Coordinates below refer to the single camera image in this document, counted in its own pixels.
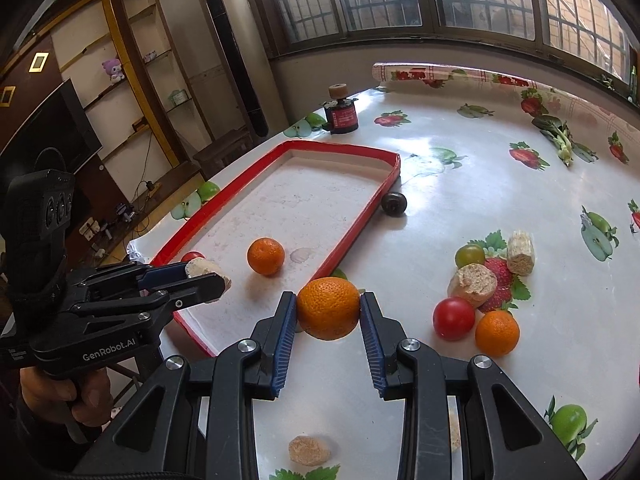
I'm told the black flat television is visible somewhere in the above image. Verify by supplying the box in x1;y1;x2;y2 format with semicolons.
0;78;103;181

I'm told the dark wooden stool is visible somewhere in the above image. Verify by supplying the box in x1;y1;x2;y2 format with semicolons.
194;127;253;181

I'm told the orange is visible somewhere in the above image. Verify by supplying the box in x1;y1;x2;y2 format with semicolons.
247;237;286;276
297;277;362;341
475;310;521;357

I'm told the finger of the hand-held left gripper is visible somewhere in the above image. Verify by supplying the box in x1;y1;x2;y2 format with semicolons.
74;272;227;329
72;261;195;294

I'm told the beige tower air conditioner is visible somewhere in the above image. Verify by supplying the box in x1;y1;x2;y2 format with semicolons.
196;0;287;138

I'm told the black canister with red label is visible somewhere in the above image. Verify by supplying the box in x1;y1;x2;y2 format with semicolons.
320;83;362;135

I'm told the person's left hand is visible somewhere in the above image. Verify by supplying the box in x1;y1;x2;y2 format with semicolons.
20;360;113;428

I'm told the fruit print tablecloth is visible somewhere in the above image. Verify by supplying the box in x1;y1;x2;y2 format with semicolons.
127;61;640;480

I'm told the green leafy vegetable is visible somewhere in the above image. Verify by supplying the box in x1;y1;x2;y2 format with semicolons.
531;115;576;167

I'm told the wooden shelf unit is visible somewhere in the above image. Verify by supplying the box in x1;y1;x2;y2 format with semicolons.
47;0;206;171

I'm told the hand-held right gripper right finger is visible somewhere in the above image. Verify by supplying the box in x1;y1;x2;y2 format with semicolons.
359;292;588;480

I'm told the green round fruit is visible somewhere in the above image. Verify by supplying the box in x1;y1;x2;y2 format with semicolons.
454;243;486;268

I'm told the purple plush toy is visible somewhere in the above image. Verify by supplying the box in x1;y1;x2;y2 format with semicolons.
102;57;126;83

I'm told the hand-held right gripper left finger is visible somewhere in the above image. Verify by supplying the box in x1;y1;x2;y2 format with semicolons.
75;291;299;480

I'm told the red rimmed white tray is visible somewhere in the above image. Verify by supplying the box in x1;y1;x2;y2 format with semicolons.
150;140;402;358

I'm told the dark purple plum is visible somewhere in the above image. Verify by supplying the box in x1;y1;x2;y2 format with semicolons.
381;191;407;217

